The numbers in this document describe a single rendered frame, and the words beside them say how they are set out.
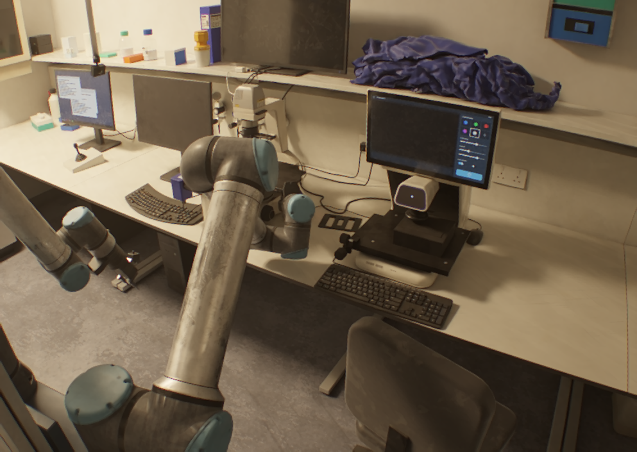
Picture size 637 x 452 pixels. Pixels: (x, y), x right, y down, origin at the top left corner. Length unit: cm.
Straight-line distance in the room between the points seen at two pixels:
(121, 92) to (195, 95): 136
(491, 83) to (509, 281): 71
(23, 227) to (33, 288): 200
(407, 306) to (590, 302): 65
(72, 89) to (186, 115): 109
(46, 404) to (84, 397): 42
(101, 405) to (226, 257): 39
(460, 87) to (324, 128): 81
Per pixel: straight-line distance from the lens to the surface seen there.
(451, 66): 182
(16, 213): 125
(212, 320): 93
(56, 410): 139
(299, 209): 152
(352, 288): 152
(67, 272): 134
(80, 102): 302
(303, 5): 213
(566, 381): 244
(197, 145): 108
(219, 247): 96
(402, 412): 119
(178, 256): 262
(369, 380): 120
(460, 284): 163
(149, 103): 235
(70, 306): 297
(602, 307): 173
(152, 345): 253
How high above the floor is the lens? 171
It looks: 29 degrees down
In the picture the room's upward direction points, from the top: straight up
